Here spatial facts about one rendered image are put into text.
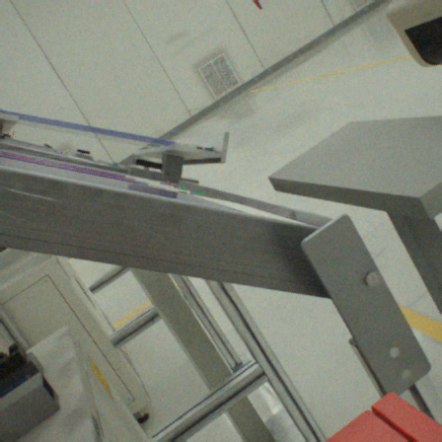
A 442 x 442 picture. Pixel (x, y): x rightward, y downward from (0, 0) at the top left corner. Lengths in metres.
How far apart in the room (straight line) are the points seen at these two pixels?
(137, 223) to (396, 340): 0.25
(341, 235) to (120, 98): 8.21
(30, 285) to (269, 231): 1.51
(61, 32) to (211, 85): 2.02
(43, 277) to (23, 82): 6.73
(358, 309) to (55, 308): 1.55
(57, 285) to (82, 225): 1.49
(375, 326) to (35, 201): 0.30
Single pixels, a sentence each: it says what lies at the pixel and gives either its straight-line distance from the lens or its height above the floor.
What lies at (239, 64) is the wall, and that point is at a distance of 9.13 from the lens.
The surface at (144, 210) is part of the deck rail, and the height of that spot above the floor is 0.84.
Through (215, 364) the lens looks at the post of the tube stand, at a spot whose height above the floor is 0.30.
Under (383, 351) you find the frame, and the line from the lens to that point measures 0.60.
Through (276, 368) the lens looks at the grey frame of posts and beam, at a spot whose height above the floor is 0.29.
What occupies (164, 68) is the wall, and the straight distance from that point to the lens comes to 8.86.
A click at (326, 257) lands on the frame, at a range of 0.56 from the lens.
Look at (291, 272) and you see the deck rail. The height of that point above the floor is 0.73.
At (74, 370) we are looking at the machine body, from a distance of 1.04.
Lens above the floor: 0.94
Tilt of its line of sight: 14 degrees down
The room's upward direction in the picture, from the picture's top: 31 degrees counter-clockwise
